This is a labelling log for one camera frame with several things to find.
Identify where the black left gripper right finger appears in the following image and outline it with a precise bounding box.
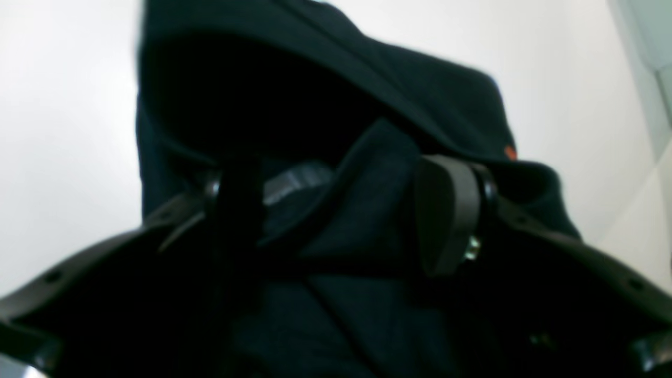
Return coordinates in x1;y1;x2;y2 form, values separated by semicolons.
413;155;670;377

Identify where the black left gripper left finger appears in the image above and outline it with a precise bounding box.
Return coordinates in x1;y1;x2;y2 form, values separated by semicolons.
2;155;264;377

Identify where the black T-shirt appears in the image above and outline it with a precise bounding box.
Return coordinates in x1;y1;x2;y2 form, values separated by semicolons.
136;1;579;377

